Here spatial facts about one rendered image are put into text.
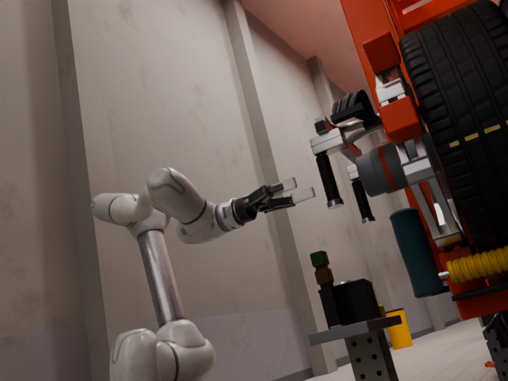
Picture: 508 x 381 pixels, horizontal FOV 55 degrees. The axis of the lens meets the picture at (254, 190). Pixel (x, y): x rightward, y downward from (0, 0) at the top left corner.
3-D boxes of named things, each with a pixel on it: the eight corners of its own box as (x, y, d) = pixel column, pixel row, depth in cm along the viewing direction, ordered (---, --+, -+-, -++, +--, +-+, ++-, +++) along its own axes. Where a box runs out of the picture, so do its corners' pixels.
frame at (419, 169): (457, 233, 104) (381, 27, 121) (426, 242, 107) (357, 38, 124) (475, 252, 151) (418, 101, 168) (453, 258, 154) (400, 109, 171)
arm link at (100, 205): (110, 189, 175) (141, 195, 185) (85, 186, 188) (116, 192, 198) (104, 225, 175) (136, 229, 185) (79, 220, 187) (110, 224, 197)
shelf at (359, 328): (370, 332, 124) (366, 320, 125) (310, 346, 131) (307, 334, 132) (403, 323, 161) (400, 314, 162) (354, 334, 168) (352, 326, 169)
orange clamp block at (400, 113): (426, 134, 111) (420, 122, 104) (394, 147, 114) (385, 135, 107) (416, 107, 114) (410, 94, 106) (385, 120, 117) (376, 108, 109)
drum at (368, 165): (439, 168, 128) (422, 122, 132) (363, 195, 136) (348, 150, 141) (445, 179, 140) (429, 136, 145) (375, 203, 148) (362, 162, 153)
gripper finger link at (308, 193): (293, 203, 142) (294, 204, 143) (314, 196, 139) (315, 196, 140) (290, 194, 143) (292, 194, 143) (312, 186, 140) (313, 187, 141)
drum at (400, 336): (395, 348, 852) (385, 312, 872) (417, 343, 833) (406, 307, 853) (388, 351, 818) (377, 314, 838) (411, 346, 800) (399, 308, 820)
